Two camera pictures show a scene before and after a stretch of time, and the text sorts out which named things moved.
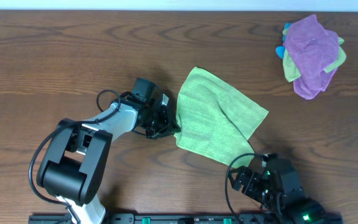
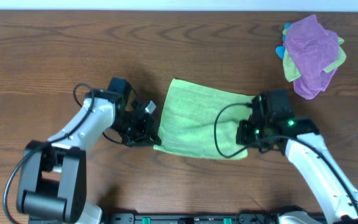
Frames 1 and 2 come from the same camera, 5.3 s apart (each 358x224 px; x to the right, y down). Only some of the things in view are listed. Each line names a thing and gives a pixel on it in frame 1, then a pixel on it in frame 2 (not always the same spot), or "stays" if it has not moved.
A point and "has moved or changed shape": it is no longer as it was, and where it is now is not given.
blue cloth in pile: x=280 y=49 stays
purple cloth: x=312 y=48 stays
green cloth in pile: x=290 y=70 stays
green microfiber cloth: x=215 y=120 has moved or changed shape
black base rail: x=171 y=218 stays
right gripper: x=254 y=177 -> x=242 y=136
